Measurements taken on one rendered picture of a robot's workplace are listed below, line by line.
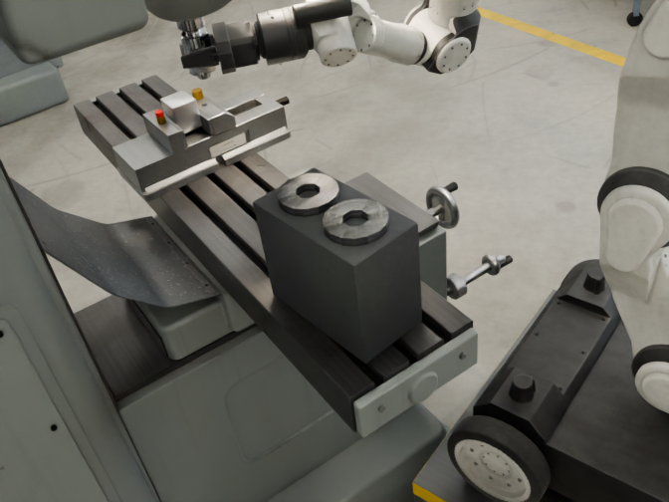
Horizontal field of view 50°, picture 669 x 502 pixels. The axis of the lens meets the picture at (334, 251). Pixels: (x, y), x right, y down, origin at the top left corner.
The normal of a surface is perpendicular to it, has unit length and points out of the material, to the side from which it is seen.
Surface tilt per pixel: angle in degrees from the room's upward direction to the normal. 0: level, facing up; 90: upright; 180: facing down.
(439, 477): 0
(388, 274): 90
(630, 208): 90
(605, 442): 0
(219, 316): 90
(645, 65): 90
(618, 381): 0
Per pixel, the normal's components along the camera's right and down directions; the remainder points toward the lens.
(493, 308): -0.11, -0.77
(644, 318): -0.60, 0.55
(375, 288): 0.66, 0.42
